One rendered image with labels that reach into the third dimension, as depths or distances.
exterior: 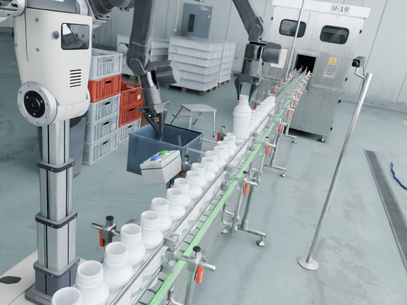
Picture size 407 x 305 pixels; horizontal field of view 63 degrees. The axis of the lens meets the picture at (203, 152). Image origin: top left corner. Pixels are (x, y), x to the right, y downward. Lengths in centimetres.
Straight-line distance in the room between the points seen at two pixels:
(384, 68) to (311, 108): 580
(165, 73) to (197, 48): 666
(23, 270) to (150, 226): 136
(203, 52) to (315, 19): 284
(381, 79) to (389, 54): 71
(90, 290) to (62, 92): 84
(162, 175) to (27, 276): 110
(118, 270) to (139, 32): 65
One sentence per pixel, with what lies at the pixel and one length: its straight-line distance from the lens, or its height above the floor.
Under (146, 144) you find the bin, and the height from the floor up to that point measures 91.
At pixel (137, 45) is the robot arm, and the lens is 101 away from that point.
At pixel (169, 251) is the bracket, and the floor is 108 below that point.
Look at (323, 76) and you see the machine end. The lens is 571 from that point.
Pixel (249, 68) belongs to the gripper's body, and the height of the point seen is 141.
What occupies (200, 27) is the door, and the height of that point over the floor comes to 141.
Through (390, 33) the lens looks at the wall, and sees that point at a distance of 1132.
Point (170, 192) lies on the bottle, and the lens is 79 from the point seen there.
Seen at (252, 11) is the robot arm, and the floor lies 160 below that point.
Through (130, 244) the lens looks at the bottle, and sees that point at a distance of 63.
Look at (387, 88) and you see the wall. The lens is 1141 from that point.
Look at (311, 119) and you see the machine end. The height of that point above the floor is 34.
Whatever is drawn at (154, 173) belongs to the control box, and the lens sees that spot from 105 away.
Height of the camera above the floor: 153
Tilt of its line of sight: 21 degrees down
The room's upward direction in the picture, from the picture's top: 9 degrees clockwise
